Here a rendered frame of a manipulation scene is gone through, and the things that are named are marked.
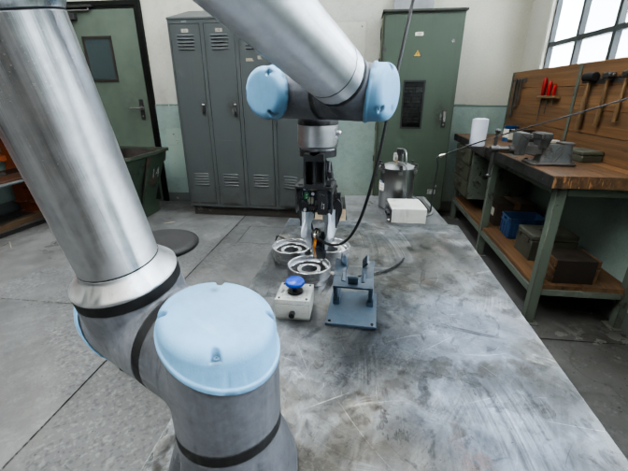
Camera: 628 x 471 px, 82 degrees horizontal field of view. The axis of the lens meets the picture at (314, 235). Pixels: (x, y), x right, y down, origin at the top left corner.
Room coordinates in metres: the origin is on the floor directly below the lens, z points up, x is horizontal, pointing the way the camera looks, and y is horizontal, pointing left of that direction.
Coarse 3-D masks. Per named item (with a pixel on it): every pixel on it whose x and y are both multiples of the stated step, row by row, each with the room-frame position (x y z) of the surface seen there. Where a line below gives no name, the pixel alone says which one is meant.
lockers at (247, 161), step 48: (192, 48) 3.71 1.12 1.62; (240, 48) 3.65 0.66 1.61; (192, 96) 3.71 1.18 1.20; (240, 96) 3.65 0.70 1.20; (192, 144) 3.72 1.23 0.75; (240, 144) 3.65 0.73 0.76; (288, 144) 3.56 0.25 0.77; (192, 192) 3.73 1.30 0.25; (240, 192) 3.66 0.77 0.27; (288, 192) 3.56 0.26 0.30
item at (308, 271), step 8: (304, 256) 0.84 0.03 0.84; (312, 256) 0.84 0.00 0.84; (288, 264) 0.78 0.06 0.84; (304, 264) 0.81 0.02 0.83; (312, 264) 0.81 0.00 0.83; (328, 264) 0.80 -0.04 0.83; (288, 272) 0.77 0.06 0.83; (296, 272) 0.75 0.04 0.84; (304, 272) 0.77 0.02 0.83; (312, 272) 0.77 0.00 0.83; (320, 272) 0.75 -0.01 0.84; (328, 272) 0.77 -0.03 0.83; (312, 280) 0.74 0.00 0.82; (320, 280) 0.74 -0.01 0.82
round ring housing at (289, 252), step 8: (280, 240) 0.94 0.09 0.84; (288, 240) 0.95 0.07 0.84; (296, 240) 0.95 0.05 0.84; (304, 240) 0.94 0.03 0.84; (272, 248) 0.89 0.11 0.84; (288, 248) 0.92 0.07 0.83; (296, 248) 0.92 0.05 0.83; (280, 256) 0.86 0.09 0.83; (288, 256) 0.85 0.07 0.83; (296, 256) 0.85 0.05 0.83
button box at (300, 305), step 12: (288, 288) 0.67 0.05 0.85; (300, 288) 0.66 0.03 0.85; (312, 288) 0.67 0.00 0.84; (276, 300) 0.62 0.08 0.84; (288, 300) 0.62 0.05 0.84; (300, 300) 0.62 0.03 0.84; (312, 300) 0.66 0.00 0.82; (276, 312) 0.62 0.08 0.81; (288, 312) 0.62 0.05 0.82; (300, 312) 0.62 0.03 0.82
